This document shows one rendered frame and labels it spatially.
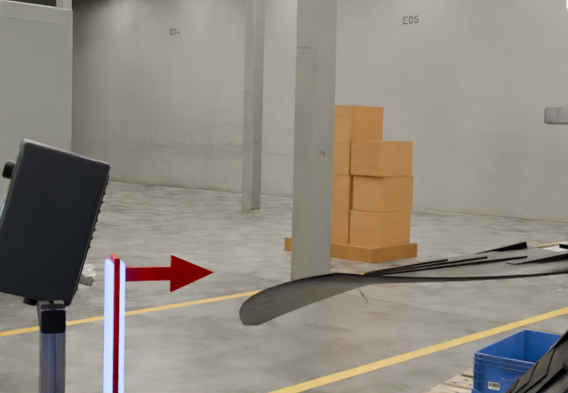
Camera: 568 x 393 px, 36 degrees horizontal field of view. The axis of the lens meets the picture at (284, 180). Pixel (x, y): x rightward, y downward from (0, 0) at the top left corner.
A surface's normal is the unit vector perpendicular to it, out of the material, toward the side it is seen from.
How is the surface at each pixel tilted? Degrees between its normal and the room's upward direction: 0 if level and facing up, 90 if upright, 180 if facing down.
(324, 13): 90
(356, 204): 90
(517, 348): 89
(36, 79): 90
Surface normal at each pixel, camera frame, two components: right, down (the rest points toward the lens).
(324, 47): 0.73, 0.05
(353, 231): -0.67, 0.02
